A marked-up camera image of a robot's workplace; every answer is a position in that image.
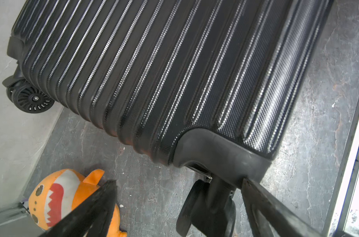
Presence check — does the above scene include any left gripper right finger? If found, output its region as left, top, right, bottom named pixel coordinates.
left=241, top=178, right=321, bottom=237

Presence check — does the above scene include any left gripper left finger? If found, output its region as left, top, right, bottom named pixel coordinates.
left=41, top=180, right=118, bottom=237

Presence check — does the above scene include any black hard-shell suitcase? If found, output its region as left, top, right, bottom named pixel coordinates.
left=3, top=1, right=332, bottom=237

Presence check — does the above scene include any orange shark plush toy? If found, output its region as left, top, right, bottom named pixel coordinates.
left=27, top=168, right=128, bottom=237

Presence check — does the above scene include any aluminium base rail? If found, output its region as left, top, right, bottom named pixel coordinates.
left=321, top=62, right=359, bottom=237

